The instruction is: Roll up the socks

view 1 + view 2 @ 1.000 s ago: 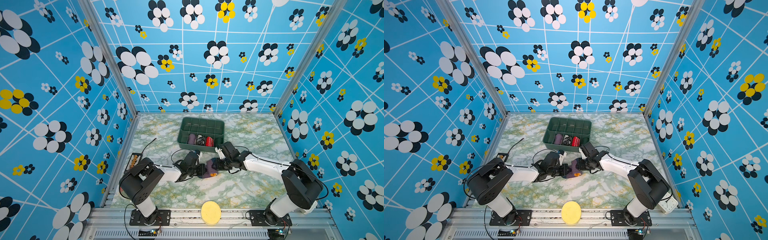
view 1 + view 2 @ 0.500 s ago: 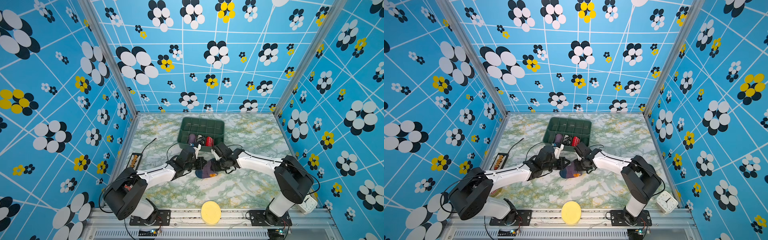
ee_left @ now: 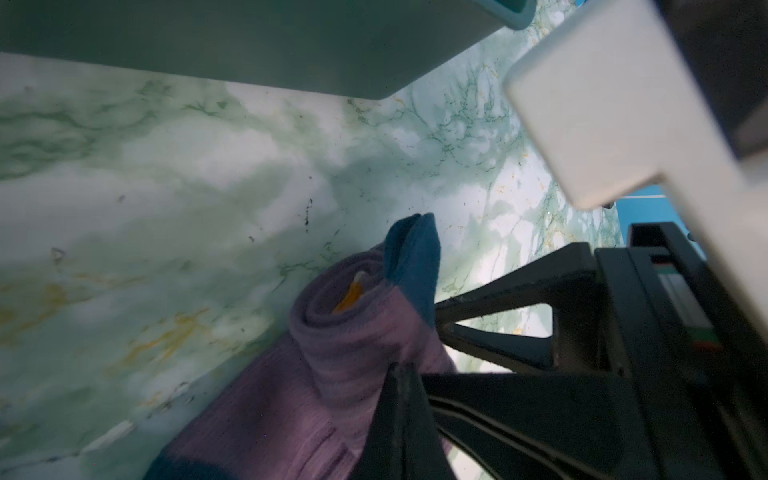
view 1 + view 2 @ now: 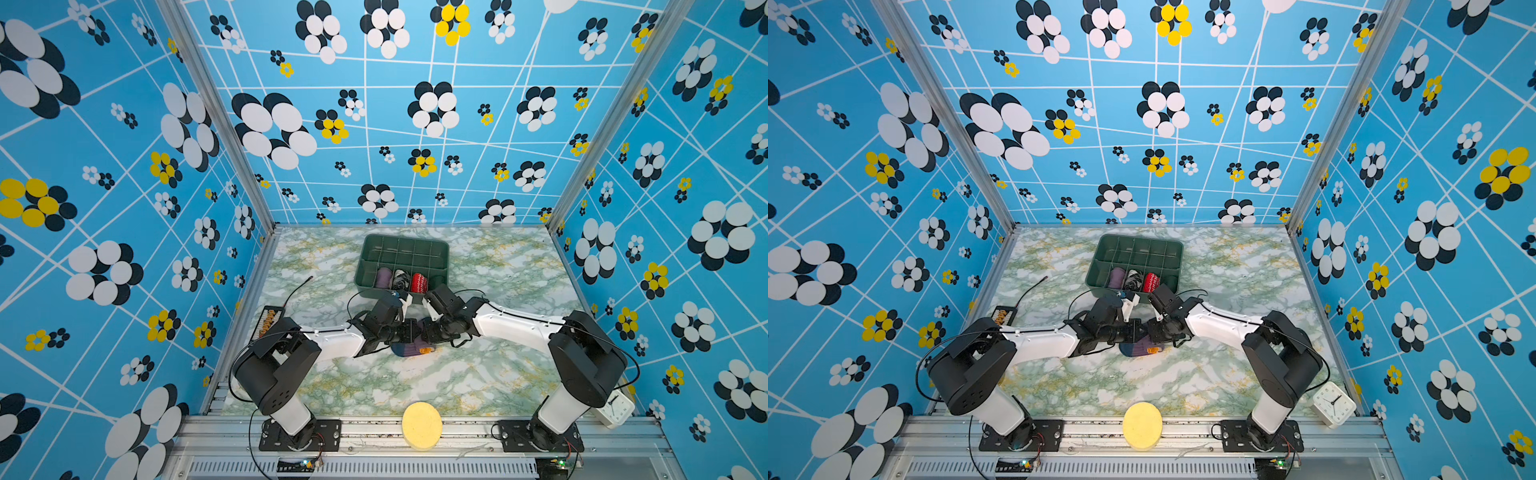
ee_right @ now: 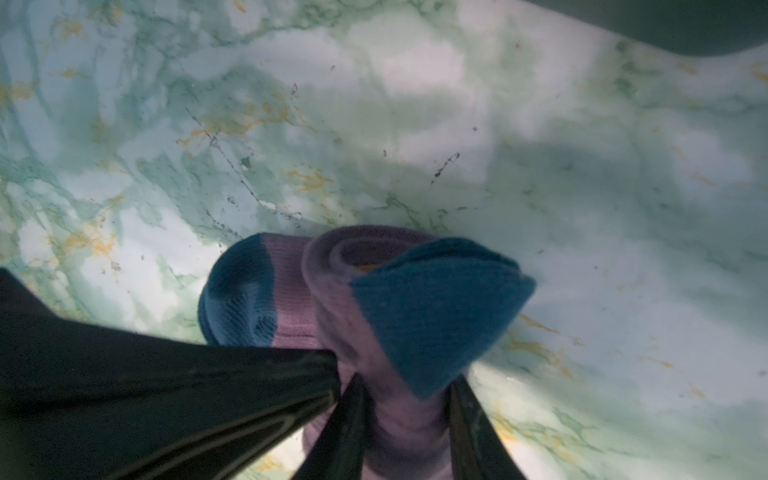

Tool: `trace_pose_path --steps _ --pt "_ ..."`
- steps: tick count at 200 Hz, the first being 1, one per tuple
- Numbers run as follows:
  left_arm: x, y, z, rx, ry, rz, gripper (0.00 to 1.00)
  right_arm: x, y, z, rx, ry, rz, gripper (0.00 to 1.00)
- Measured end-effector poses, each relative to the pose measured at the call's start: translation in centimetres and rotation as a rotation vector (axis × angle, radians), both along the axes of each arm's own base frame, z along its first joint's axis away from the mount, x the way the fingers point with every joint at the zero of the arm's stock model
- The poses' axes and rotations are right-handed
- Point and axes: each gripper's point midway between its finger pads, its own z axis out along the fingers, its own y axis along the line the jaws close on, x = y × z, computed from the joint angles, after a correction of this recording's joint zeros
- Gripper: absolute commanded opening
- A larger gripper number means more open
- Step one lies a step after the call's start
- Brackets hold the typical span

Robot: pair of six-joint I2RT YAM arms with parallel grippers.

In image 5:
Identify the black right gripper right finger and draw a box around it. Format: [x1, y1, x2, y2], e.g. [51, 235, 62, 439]
[448, 376, 526, 480]

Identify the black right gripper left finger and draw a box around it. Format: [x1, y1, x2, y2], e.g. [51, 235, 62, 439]
[292, 374, 369, 480]

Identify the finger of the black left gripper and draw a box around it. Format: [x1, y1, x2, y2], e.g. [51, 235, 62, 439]
[1, 271, 340, 479]

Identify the purple teal sock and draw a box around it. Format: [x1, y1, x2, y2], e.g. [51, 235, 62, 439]
[198, 225, 536, 479]

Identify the green compartment tray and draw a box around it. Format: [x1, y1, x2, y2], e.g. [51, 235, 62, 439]
[531, 0, 767, 57]

